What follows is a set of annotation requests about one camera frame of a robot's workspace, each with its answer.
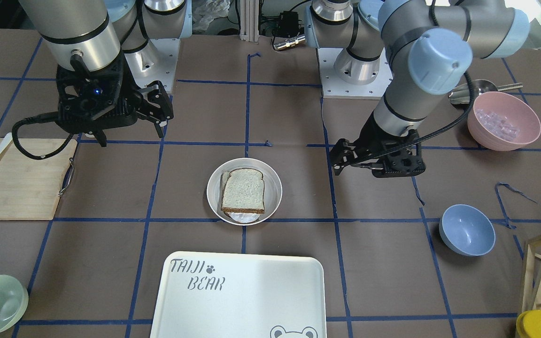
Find white round plate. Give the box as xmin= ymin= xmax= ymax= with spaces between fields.
xmin=205 ymin=158 xmax=283 ymax=226

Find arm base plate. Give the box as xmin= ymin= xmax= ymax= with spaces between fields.
xmin=317 ymin=48 xmax=393 ymax=100
xmin=124 ymin=38 xmax=182 ymax=94

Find aluminium frame post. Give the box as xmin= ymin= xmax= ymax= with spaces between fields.
xmin=239 ymin=0 xmax=260 ymax=44

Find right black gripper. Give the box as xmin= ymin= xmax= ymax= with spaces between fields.
xmin=55 ymin=55 xmax=174 ymax=147

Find metal scoop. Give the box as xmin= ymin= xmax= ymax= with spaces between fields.
xmin=448 ymin=79 xmax=523 ymax=105

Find blue bowl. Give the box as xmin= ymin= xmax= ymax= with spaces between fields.
xmin=439 ymin=205 xmax=496 ymax=257

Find fried egg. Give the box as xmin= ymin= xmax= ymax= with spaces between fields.
xmin=225 ymin=212 xmax=261 ymax=224

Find yellow mug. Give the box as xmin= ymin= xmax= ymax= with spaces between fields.
xmin=515 ymin=309 xmax=541 ymax=338

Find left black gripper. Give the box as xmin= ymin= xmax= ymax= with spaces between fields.
xmin=329 ymin=115 xmax=426 ymax=179

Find cream bear tray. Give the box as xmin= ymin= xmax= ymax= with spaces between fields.
xmin=150 ymin=252 xmax=328 ymax=338

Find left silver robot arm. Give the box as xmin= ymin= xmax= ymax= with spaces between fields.
xmin=304 ymin=0 xmax=530 ymax=178

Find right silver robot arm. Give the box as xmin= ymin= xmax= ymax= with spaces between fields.
xmin=12 ymin=0 xmax=193 ymax=148

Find bread slice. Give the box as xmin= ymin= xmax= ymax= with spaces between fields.
xmin=221 ymin=168 xmax=265 ymax=214

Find wooden cutting board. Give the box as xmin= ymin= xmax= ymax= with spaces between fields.
xmin=0 ymin=139 xmax=77 ymax=221

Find pink bowl with ice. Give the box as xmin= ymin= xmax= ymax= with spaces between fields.
xmin=467 ymin=92 xmax=541 ymax=151

